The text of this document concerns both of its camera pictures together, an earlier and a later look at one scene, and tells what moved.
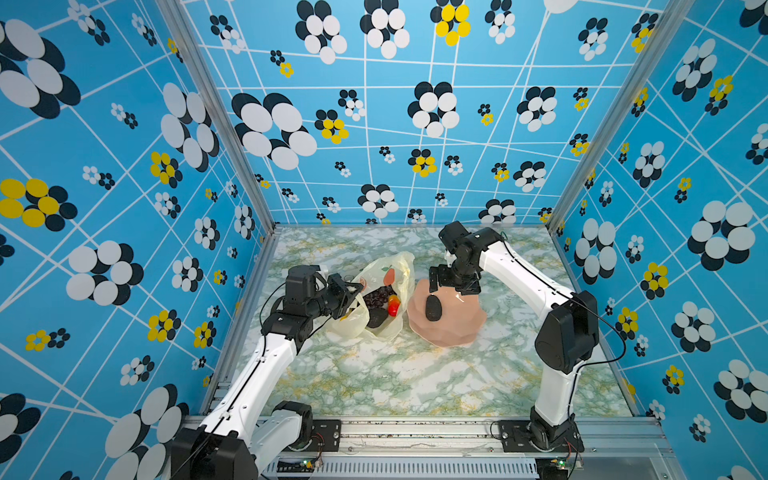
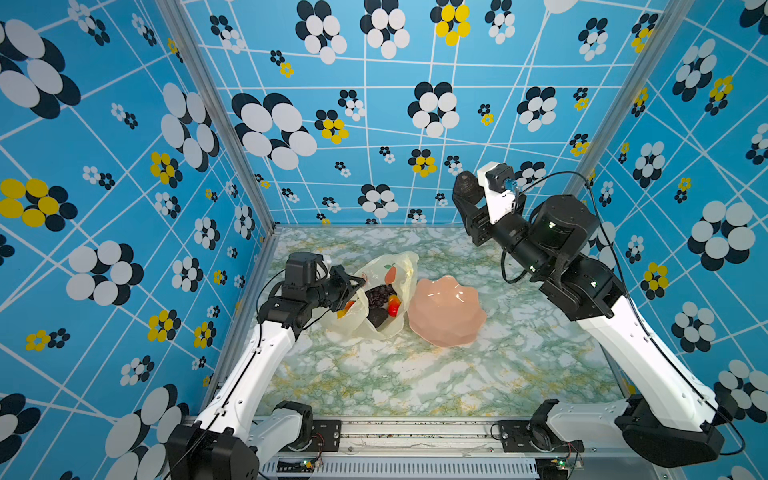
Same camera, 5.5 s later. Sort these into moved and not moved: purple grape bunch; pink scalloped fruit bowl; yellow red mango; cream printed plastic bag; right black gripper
Moved: right black gripper
Not moved: pink scalloped fruit bowl; cream printed plastic bag; yellow red mango; purple grape bunch
